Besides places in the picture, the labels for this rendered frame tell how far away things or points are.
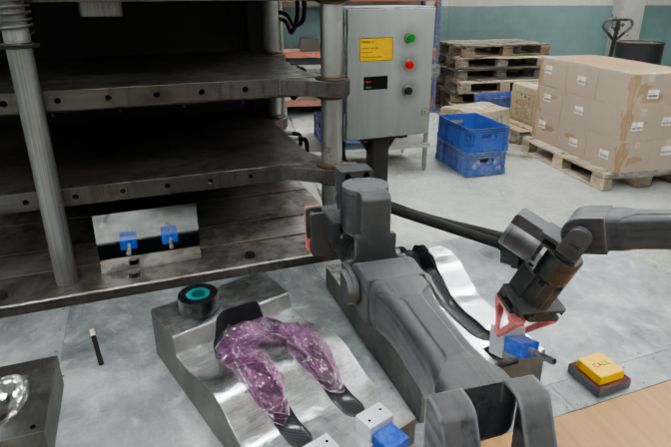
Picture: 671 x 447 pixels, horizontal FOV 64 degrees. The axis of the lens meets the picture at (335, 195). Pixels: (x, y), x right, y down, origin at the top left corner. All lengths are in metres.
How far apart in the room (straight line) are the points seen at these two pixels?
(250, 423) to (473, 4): 7.44
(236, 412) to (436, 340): 0.52
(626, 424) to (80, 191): 1.33
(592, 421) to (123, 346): 0.94
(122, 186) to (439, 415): 1.24
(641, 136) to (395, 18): 3.42
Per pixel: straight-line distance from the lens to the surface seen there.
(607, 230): 0.88
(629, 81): 4.70
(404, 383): 1.05
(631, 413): 1.18
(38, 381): 1.13
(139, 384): 1.17
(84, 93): 1.47
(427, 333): 0.50
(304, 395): 0.98
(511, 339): 1.02
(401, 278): 0.58
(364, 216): 0.61
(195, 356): 1.08
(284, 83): 1.51
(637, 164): 4.92
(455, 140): 4.84
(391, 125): 1.73
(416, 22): 1.72
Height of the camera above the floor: 1.52
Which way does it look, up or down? 21 degrees down
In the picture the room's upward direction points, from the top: straight up
